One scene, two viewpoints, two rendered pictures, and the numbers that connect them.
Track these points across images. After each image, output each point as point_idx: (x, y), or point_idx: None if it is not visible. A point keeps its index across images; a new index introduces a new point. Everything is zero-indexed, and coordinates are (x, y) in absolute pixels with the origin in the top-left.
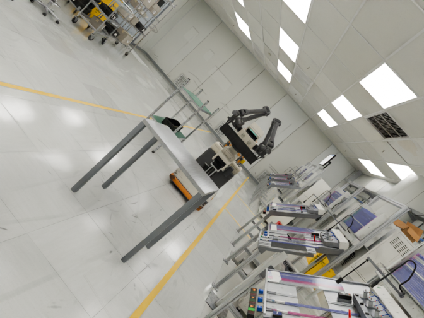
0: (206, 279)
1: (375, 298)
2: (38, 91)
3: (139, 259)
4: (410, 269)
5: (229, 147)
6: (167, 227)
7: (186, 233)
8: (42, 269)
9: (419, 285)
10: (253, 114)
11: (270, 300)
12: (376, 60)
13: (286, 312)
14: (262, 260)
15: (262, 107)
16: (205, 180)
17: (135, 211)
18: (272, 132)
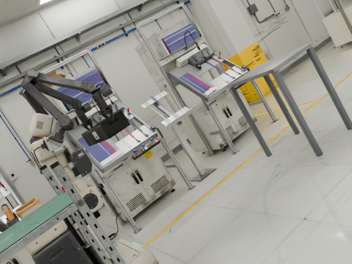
0: (200, 185)
1: (191, 58)
2: None
3: (282, 143)
4: (174, 42)
5: (74, 175)
6: (259, 132)
7: (196, 209)
8: (351, 98)
9: (186, 39)
10: (45, 97)
11: (233, 78)
12: None
13: (235, 70)
14: None
15: (37, 76)
16: (247, 74)
17: (276, 169)
18: (58, 93)
